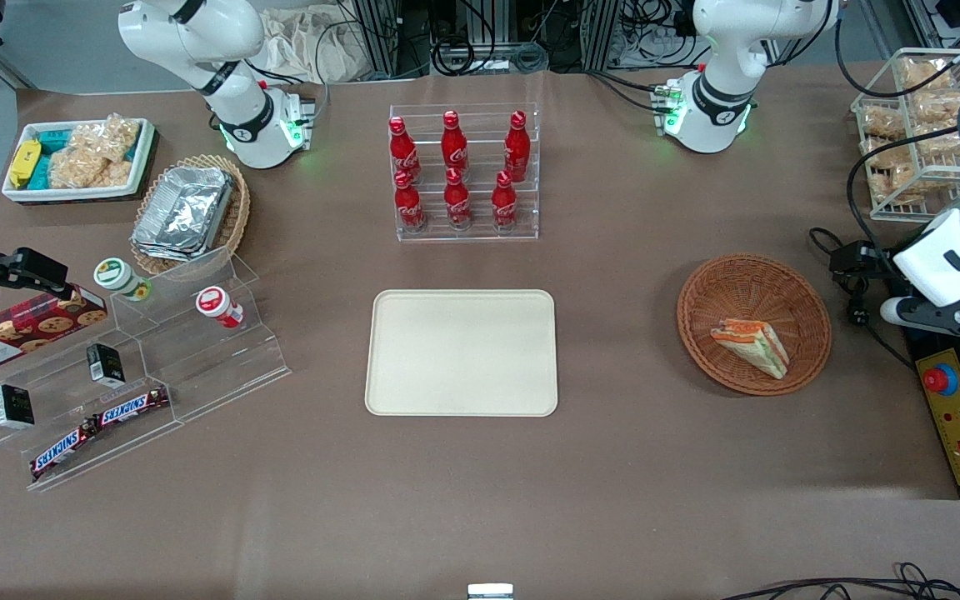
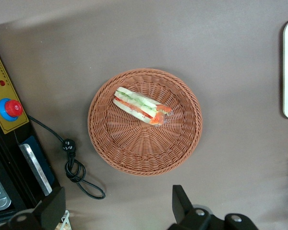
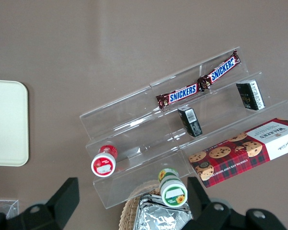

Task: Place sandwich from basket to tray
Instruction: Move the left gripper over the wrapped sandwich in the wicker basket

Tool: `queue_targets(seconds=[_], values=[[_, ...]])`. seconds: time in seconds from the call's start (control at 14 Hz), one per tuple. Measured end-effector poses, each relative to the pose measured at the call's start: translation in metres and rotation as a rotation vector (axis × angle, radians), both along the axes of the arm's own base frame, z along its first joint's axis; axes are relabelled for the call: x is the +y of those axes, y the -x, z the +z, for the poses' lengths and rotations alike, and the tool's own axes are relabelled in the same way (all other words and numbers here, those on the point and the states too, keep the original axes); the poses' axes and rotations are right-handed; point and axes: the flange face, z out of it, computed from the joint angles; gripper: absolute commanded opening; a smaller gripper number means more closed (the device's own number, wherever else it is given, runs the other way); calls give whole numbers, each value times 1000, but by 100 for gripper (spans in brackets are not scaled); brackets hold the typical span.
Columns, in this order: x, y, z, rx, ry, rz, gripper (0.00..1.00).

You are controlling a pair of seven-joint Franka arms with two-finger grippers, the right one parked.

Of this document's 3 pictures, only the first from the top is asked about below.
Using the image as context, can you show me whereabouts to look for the triangle sandwich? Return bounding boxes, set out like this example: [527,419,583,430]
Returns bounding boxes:
[710,318,791,381]

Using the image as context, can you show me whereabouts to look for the brown round wicker basket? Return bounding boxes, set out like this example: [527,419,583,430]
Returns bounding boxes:
[677,254,833,396]

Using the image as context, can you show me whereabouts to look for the tan oval wicker basket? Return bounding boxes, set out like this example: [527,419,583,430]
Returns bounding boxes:
[132,154,252,277]

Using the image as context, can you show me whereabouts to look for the beige rectangular tray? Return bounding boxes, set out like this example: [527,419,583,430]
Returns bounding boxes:
[364,289,559,418]

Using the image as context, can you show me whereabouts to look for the red cookie box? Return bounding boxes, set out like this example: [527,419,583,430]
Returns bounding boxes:
[0,286,109,376]

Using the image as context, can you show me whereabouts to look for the green lid cup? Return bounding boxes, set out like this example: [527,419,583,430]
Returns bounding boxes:
[94,257,153,303]

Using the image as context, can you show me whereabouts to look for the white plastic snack bin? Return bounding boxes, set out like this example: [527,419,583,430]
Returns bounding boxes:
[1,117,158,205]

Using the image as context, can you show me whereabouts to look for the black power adapter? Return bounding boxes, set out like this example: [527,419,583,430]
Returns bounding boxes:
[829,241,878,276]

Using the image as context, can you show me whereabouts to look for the yellow snack packet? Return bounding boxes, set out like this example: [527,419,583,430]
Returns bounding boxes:
[9,140,43,189]

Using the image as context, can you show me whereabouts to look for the small black box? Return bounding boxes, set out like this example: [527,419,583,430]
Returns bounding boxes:
[86,342,127,389]
[0,384,36,431]

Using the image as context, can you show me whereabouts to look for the clear bag rice crackers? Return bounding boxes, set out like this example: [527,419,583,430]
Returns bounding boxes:
[47,115,142,190]

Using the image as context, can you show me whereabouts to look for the stacked aluminium foil trays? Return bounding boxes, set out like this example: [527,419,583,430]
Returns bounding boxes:
[132,167,236,263]

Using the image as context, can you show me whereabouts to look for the bagged fried snack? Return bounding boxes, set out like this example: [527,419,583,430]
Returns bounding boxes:
[866,137,918,206]
[912,89,960,128]
[899,57,960,93]
[861,106,908,140]

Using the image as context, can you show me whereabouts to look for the snickers chocolate bar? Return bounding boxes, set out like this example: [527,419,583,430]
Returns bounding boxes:
[29,419,103,482]
[95,386,172,429]

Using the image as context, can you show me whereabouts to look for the red lid cup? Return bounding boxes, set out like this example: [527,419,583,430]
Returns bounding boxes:
[196,286,245,329]

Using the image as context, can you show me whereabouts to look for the clear acrylic step display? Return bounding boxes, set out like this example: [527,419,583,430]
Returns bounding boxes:
[0,246,293,493]

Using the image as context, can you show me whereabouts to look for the cream cloth bag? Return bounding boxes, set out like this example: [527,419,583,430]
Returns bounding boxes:
[257,7,378,85]

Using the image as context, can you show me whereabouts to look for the red cola bottle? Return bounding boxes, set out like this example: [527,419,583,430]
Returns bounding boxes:
[442,110,470,178]
[503,110,532,183]
[444,168,473,231]
[492,171,520,231]
[388,117,422,185]
[394,171,428,233]

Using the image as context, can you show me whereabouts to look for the clear acrylic bottle rack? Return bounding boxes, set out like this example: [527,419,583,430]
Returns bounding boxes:
[388,102,541,243]

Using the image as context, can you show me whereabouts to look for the black table cable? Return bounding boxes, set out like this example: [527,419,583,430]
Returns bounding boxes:
[808,226,917,370]

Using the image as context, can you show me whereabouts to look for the white wire basket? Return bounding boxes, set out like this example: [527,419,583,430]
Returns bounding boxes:
[851,47,960,223]

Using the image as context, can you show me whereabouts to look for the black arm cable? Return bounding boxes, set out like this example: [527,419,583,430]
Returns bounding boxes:
[833,17,960,280]

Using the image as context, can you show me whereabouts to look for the black floor cable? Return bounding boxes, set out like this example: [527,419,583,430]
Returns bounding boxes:
[720,562,960,600]

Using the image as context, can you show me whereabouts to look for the aluminium frame post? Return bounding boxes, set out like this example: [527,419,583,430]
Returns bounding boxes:
[353,0,404,81]

